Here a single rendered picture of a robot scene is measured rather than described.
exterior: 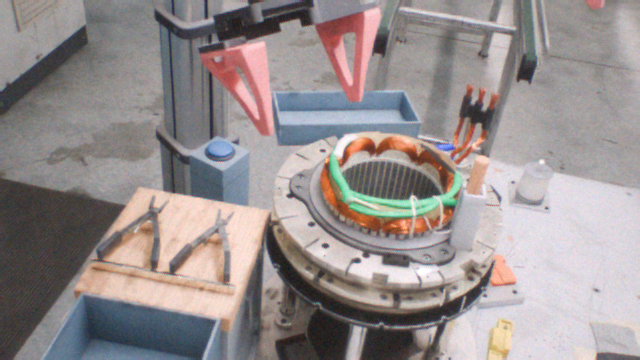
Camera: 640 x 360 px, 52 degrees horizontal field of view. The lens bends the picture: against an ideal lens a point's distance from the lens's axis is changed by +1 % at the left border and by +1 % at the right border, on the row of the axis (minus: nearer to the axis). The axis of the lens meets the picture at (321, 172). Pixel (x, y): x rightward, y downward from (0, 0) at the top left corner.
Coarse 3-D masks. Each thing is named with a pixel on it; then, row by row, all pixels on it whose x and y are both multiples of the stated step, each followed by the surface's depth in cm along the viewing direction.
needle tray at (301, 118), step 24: (288, 96) 117; (312, 96) 118; (336, 96) 119; (384, 96) 121; (288, 120) 117; (312, 120) 118; (336, 120) 118; (360, 120) 119; (384, 120) 120; (408, 120) 119; (288, 144) 111
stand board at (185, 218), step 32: (160, 192) 92; (192, 224) 87; (256, 224) 88; (96, 256) 81; (128, 256) 82; (160, 256) 82; (192, 256) 83; (224, 256) 83; (256, 256) 87; (96, 288) 77; (128, 288) 78; (160, 288) 78; (192, 288) 78; (224, 320) 75
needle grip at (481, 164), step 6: (480, 156) 77; (474, 162) 77; (480, 162) 76; (486, 162) 76; (474, 168) 77; (480, 168) 76; (486, 168) 77; (474, 174) 77; (480, 174) 77; (474, 180) 78; (480, 180) 78; (468, 186) 79; (474, 186) 78; (480, 186) 78; (468, 192) 79; (474, 192) 79
